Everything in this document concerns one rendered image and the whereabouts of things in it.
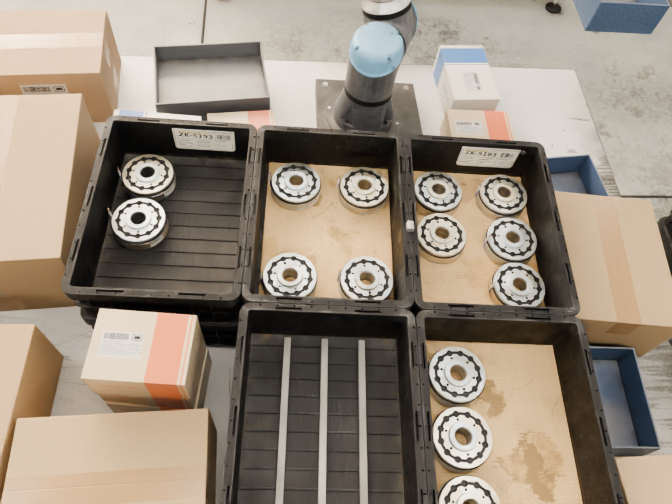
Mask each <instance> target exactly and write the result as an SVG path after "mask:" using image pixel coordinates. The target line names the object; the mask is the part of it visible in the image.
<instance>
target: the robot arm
mask: <svg viewBox="0 0 672 504"><path fill-rule="evenodd" d="M361 5H362V13H363V20H364V25H363V26H361V27H360V28H359V29H358V30H357V31H356V32H355V34H354V35H353V38H352V41H351V43H350V47H349V60H348V66H347V72H346V79H345V85H344V88H343V90H342V92H341V93H340V95H339V97H338V98H337V100H336V102H335V105H334V111H333V117H334V120H335V122H336V123H337V125H338V126H339V127H340V128H341V129H343V130H357V131H372V132H387V131H388V130H389V129H390V127H391V125H392V122H393V118H394V110H393V104H392V92H393V88H394V84H395V80H396V76H397V73H398V70H399V67H400V65H401V63H402V60H403V58H404V56H405V53H406V51H407V49H408V46H409V44H410V42H411V40H412V38H413V36H414V34H415V32H416V28H417V22H418V15H417V10H416V8H415V6H414V4H413V2H411V0H362V3H361Z"/></svg>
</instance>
